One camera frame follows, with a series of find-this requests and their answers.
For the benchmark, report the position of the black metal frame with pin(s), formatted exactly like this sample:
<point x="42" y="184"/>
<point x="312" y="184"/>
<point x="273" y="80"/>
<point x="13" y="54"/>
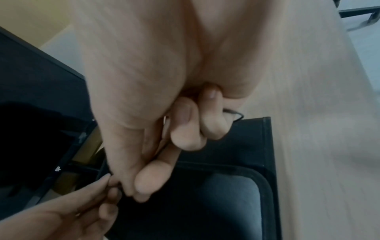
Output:
<point x="360" y="11"/>

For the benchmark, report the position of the person's right hand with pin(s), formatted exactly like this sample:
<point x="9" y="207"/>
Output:
<point x="133" y="70"/>

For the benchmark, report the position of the black furniture panel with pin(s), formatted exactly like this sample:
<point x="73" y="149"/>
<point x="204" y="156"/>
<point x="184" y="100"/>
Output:
<point x="32" y="75"/>

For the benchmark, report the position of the black zippered fabric bag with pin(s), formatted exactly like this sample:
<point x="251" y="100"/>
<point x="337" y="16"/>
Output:
<point x="207" y="187"/>

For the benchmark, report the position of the person's left hand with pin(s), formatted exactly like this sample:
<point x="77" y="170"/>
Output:
<point x="50" y="218"/>

